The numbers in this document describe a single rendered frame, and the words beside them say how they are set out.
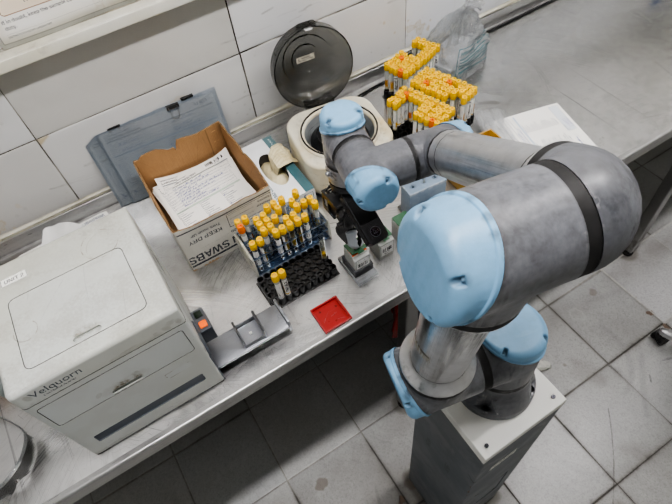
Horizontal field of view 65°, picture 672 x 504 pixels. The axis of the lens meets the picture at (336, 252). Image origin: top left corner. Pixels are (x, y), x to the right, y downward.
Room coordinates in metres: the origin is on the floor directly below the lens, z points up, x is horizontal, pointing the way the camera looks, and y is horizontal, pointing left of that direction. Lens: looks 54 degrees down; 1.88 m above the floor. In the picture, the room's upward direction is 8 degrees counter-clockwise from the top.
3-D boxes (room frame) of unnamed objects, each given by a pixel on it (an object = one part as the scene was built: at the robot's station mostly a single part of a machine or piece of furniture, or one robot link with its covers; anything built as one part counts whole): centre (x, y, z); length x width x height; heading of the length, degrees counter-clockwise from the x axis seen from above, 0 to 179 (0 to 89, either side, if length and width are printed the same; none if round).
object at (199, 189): (0.92, 0.30, 0.95); 0.29 x 0.25 x 0.15; 25
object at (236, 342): (0.53, 0.22, 0.92); 0.21 x 0.07 x 0.05; 115
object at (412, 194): (0.83, -0.23, 0.92); 0.10 x 0.07 x 0.10; 110
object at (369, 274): (0.68, -0.05, 0.89); 0.09 x 0.05 x 0.04; 25
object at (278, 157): (0.98, 0.12, 0.92); 0.24 x 0.12 x 0.10; 25
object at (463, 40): (1.39, -0.44, 0.97); 0.26 x 0.17 x 0.19; 131
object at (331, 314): (0.57, 0.03, 0.88); 0.07 x 0.07 x 0.01; 25
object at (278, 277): (0.68, 0.10, 0.93); 0.17 x 0.09 x 0.11; 116
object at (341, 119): (0.69, -0.04, 1.27); 0.09 x 0.08 x 0.11; 14
